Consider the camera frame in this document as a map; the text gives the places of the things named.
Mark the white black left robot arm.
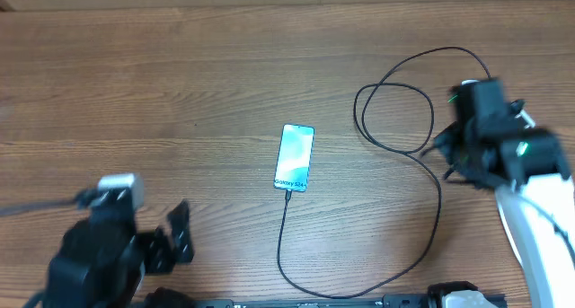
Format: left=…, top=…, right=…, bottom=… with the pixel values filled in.
left=23, top=200, right=194, bottom=308

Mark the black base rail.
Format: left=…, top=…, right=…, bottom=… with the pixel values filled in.
left=193, top=281, right=508, bottom=308

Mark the black USB charging cable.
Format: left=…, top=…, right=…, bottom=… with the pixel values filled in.
left=277, top=46, right=493, bottom=300

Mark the Samsung Galaxy smartphone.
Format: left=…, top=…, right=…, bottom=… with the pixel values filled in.
left=273, top=124, right=315, bottom=192

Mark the white power extension strip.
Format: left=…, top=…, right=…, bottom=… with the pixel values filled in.
left=461, top=79, right=480, bottom=85

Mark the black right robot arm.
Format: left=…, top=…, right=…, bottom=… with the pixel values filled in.
left=433, top=79, right=574, bottom=307

